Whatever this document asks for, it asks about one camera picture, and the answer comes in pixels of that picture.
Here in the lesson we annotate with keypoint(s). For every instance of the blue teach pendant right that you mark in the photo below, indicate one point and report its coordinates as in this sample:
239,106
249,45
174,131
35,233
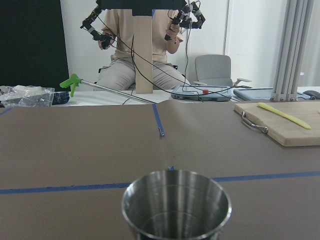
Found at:
250,94

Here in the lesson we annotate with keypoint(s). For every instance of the seated person operator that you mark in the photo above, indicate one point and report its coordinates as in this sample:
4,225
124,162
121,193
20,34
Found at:
166,37

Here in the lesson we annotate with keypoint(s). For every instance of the yellow plastic knife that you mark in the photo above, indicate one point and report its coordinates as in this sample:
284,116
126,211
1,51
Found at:
294,119

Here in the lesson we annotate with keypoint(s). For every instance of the bamboo cutting board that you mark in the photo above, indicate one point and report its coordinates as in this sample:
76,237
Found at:
284,131

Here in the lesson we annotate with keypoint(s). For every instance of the blue teach pendant left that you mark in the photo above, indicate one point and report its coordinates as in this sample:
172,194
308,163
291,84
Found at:
202,93

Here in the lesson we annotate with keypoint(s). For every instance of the grey office chair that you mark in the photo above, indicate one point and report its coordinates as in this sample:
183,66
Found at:
215,70

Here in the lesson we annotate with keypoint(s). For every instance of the black computer mouse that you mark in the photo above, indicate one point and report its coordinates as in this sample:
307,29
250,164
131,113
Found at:
314,95

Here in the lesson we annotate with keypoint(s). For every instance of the wooden stand post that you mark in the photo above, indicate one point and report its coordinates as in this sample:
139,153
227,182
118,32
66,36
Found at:
143,52

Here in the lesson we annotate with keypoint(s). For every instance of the blue teach pendant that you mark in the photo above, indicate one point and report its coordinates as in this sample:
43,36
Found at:
250,94
202,93

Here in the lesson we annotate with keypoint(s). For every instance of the steel jigger cup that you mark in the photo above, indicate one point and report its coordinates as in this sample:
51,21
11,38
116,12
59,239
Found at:
176,205

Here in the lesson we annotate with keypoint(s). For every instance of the aluminium frame post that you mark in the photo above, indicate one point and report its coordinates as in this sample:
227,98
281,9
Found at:
295,30

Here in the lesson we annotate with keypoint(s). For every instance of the green handled reacher stick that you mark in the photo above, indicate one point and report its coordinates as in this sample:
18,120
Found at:
74,81

